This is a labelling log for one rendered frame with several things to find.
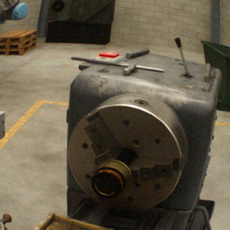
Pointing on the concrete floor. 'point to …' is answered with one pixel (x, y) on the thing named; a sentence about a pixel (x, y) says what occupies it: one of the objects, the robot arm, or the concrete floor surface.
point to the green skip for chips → (222, 62)
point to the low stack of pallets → (18, 41)
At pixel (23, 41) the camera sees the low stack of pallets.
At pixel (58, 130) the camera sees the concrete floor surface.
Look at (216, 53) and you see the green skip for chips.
